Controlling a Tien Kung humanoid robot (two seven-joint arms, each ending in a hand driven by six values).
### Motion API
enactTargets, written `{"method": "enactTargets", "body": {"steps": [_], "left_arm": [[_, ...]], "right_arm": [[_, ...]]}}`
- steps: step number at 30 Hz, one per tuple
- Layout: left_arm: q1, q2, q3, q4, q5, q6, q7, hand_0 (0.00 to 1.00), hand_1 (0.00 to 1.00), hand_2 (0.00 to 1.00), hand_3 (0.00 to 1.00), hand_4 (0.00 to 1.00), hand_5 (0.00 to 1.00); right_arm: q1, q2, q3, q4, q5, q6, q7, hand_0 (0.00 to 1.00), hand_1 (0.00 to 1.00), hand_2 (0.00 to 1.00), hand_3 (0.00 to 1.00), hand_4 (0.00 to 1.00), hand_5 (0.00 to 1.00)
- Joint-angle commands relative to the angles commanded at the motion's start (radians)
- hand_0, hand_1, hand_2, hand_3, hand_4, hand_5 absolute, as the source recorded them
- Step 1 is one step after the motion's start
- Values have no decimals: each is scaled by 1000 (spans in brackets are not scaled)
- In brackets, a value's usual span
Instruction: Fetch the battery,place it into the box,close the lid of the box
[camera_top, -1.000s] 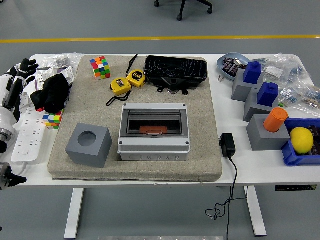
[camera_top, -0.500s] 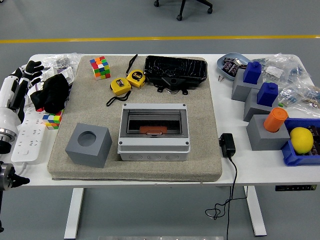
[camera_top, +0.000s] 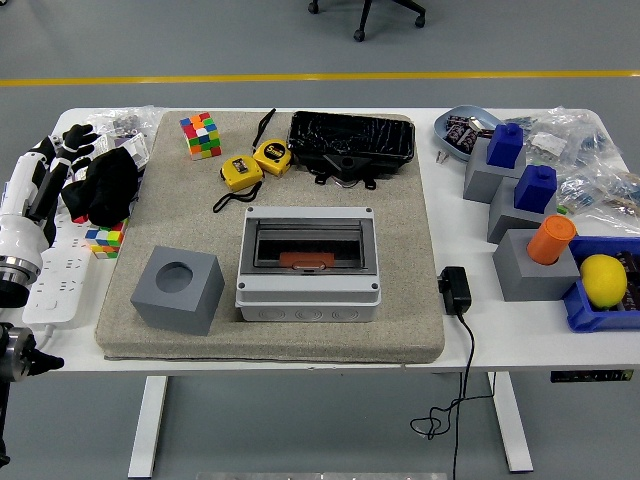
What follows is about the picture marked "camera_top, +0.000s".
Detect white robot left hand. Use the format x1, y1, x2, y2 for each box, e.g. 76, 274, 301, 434
0, 123, 101, 266

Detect orange cylinder battery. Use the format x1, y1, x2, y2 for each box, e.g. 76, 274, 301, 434
526, 214, 578, 266
278, 251, 335, 270

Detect grey electrical box with lid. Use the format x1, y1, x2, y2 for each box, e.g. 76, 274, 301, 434
234, 205, 383, 324

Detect blue block battery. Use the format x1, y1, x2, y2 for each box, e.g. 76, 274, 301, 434
486, 122, 525, 169
513, 164, 558, 211

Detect black cloth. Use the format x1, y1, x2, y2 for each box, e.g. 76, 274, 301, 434
60, 148, 141, 227

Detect colourful puzzle cube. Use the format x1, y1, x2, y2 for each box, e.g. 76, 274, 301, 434
84, 219, 126, 260
179, 111, 223, 162

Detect white power strip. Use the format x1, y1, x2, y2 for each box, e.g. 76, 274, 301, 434
22, 199, 99, 329

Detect white labelled packet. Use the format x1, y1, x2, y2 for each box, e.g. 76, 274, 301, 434
72, 133, 151, 181

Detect clear bag of small parts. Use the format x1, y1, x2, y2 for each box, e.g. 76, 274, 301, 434
504, 105, 626, 169
554, 164, 640, 221
62, 104, 164, 171

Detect grey holder block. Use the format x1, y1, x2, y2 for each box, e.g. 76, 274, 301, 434
492, 228, 584, 303
487, 174, 559, 245
463, 135, 527, 205
129, 244, 225, 337

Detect yellow tape measure with print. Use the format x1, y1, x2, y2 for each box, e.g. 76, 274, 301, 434
251, 107, 294, 177

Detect white table leg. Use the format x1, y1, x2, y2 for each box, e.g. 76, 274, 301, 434
487, 372, 534, 474
127, 375, 169, 479

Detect black plastic tray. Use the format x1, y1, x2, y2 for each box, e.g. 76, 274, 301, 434
287, 110, 417, 174

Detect beige fabric mat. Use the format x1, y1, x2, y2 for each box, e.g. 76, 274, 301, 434
94, 110, 446, 364

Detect black office chair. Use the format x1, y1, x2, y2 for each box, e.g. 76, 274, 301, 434
307, 0, 427, 43

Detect black power adapter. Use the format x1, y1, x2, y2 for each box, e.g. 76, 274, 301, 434
437, 265, 473, 316

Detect blue-grey dish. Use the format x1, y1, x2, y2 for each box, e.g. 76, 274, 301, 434
433, 104, 506, 162

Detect blue storage bin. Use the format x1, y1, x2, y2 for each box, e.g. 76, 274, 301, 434
560, 234, 640, 334

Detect yellow lemon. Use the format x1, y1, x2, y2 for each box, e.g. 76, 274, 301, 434
578, 253, 629, 309

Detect black table control panel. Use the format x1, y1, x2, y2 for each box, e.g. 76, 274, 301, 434
550, 369, 634, 384

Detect dark packets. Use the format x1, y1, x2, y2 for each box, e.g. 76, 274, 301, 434
617, 249, 640, 314

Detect black adapter cord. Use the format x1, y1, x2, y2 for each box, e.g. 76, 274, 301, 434
409, 312, 496, 480

